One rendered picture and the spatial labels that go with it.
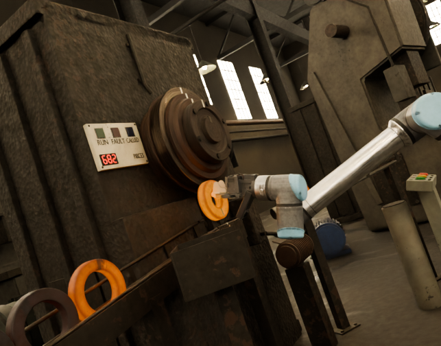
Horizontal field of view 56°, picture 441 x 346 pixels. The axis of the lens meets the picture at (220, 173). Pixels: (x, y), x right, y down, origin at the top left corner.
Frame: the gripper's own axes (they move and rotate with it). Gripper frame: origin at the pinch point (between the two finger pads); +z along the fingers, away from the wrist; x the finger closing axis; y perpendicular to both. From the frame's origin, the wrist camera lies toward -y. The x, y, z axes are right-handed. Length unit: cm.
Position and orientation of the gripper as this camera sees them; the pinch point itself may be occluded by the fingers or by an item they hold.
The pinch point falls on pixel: (212, 195)
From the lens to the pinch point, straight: 158.5
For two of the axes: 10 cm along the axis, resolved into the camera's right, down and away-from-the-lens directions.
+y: -1.1, -9.9, -0.9
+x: -5.1, 1.3, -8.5
